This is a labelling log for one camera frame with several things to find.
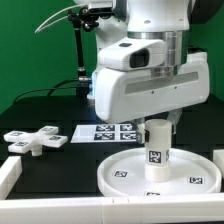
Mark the white right fence block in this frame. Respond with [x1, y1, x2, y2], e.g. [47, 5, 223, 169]
[213, 149, 224, 177]

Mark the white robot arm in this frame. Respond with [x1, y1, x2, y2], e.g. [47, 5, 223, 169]
[77, 0, 209, 142]

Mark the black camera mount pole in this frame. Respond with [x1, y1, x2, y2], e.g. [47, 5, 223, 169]
[68, 6, 99, 97]

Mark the black cable on table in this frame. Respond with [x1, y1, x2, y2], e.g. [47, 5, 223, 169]
[13, 78, 84, 103]

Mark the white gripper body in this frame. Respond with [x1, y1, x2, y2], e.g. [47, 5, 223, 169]
[95, 52, 210, 123]

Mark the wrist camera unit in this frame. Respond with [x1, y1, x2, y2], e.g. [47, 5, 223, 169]
[98, 38, 167, 71]

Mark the white cross-shaped table base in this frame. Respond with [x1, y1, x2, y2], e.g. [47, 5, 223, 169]
[4, 126, 68, 156]

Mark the white fence block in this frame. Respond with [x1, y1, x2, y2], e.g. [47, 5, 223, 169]
[0, 156, 22, 200]
[213, 149, 224, 177]

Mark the white front fence bar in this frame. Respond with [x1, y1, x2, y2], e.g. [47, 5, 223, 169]
[0, 193, 224, 224]

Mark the white round table top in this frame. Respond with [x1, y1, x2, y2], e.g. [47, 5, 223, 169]
[97, 148, 222, 197]

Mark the white left fence block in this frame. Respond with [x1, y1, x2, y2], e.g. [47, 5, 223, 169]
[0, 156, 22, 200]

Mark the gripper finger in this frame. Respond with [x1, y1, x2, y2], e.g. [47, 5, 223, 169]
[132, 118, 146, 144]
[167, 109, 182, 132]

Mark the white curved cable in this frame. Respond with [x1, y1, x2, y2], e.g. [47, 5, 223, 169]
[34, 3, 84, 34]

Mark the white marker tag plate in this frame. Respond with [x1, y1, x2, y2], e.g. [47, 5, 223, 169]
[71, 123, 136, 143]

